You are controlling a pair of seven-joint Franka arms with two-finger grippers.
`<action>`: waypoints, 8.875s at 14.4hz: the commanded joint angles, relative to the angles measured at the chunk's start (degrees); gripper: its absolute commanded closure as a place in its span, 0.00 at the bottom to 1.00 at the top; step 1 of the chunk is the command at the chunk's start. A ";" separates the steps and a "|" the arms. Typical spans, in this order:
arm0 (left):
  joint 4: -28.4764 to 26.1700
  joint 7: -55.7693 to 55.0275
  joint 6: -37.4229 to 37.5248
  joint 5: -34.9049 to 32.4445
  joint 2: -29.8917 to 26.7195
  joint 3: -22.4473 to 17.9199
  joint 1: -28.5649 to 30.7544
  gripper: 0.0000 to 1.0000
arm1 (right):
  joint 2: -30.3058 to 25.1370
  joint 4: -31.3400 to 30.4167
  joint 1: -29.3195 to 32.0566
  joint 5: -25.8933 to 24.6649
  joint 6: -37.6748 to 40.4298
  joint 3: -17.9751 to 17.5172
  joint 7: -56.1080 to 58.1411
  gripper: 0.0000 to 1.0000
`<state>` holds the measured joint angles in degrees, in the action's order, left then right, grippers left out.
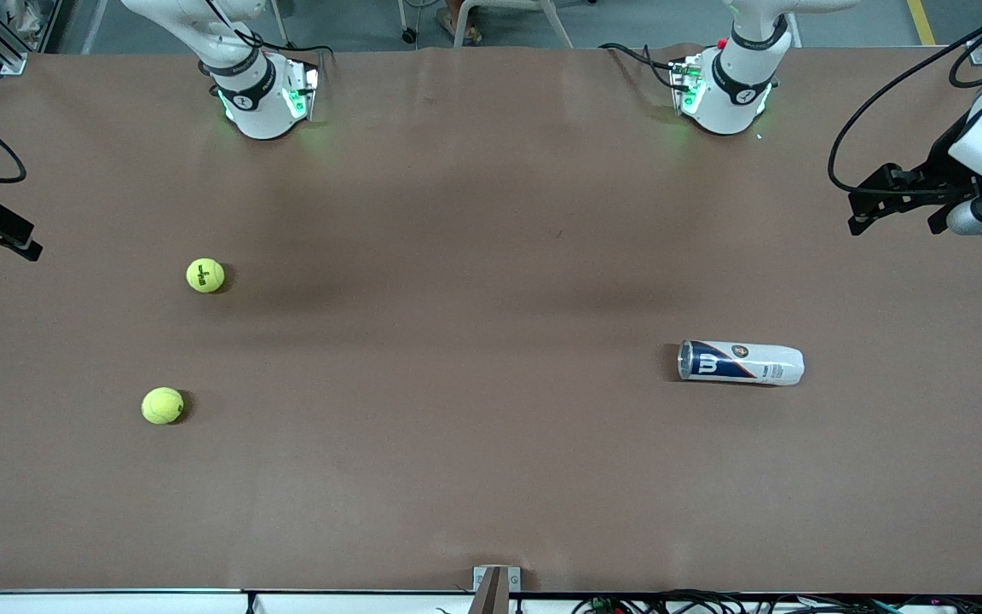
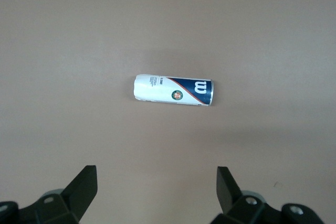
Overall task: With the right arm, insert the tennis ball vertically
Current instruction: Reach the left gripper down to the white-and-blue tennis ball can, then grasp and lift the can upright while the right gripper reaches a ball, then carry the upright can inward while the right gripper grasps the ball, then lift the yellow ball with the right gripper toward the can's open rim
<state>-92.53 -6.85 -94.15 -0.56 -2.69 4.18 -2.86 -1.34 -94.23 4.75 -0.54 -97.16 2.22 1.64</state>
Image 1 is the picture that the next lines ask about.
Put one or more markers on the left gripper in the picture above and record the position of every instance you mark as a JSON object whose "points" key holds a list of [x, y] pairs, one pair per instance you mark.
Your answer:
{"points": [[939, 161]]}

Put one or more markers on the yellow tennis ball black logo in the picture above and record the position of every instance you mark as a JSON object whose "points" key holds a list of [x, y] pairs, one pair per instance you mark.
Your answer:
{"points": [[205, 275]]}

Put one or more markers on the white blue tennis ball can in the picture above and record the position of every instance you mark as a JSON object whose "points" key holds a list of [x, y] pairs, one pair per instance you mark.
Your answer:
{"points": [[742, 364]]}

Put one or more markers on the plain yellow tennis ball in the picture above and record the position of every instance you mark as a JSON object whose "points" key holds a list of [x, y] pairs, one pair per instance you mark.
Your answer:
{"points": [[163, 406]]}

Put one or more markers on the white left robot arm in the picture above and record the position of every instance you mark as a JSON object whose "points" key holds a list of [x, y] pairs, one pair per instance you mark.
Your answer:
{"points": [[734, 94]]}

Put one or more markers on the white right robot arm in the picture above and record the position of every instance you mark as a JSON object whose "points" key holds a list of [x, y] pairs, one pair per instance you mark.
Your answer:
{"points": [[261, 111]]}

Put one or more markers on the arm base connector plate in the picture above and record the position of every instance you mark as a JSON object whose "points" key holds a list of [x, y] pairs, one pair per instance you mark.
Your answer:
{"points": [[685, 85], [303, 89]]}

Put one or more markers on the white table edge strip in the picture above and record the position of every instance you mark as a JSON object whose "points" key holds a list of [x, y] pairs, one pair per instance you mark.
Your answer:
{"points": [[73, 603]]}

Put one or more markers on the brown table cover sheet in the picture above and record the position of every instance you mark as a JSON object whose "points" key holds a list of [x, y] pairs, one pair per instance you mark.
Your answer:
{"points": [[491, 213]]}

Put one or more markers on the person foot in sandal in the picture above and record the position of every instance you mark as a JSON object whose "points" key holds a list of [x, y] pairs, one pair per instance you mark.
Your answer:
{"points": [[457, 26]]}

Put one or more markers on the white chair frame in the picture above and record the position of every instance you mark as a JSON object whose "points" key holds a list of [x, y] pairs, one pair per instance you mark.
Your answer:
{"points": [[557, 24]]}

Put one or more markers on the grey metal camera mount bracket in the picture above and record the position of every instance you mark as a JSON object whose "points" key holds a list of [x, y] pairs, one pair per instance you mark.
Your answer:
{"points": [[495, 588]]}

